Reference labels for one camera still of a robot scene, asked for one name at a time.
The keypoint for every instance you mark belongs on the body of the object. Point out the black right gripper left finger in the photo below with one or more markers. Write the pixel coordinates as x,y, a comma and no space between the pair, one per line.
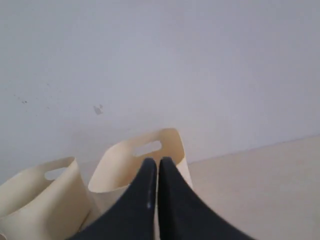
132,216

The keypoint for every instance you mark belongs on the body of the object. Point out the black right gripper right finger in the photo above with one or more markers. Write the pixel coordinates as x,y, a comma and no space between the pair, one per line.
182,215

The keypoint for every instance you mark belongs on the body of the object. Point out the cream plastic bin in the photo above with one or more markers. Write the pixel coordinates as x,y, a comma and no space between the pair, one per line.
121,162
45,202

